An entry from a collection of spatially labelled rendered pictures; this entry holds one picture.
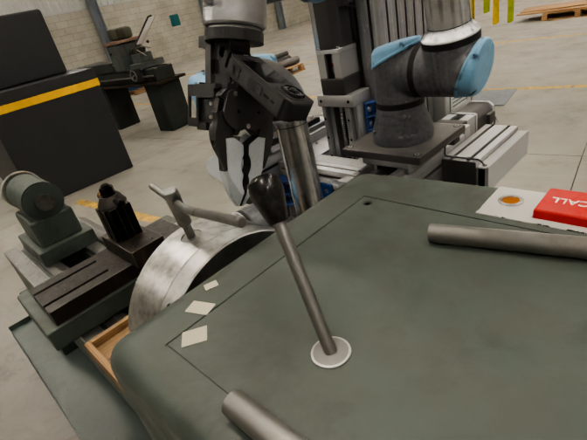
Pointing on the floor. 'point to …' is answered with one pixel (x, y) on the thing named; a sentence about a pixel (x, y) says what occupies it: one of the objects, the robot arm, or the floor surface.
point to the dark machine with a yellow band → (52, 112)
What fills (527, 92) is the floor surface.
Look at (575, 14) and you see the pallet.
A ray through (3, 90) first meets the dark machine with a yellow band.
